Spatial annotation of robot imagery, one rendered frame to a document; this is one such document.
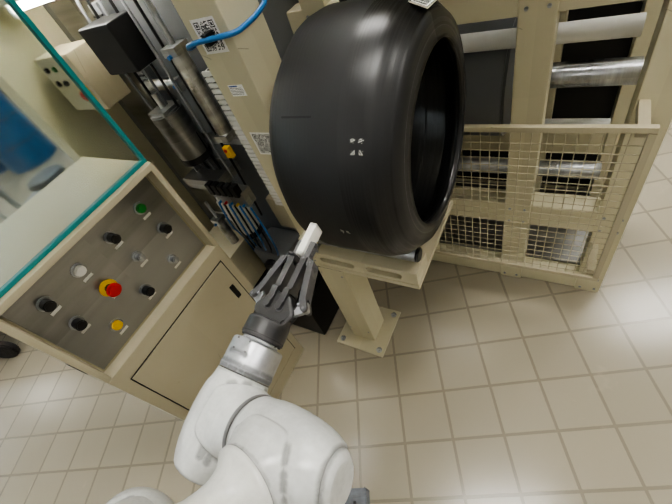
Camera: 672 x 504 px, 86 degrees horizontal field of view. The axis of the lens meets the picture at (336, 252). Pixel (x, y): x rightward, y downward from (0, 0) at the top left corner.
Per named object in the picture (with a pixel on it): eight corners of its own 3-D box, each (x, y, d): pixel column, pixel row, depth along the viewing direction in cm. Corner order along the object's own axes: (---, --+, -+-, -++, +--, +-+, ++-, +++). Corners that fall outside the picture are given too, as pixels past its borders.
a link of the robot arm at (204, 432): (248, 377, 66) (297, 399, 58) (204, 467, 60) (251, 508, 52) (201, 356, 59) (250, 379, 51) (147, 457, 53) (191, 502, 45)
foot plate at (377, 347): (336, 342, 195) (335, 340, 193) (357, 300, 208) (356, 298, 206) (382, 357, 182) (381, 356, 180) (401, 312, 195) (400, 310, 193)
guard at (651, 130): (387, 245, 188) (353, 127, 137) (389, 242, 189) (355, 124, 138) (597, 281, 144) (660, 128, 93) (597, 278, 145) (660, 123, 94)
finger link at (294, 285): (271, 307, 62) (278, 309, 61) (300, 252, 66) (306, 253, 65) (282, 316, 65) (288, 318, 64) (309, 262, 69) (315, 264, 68)
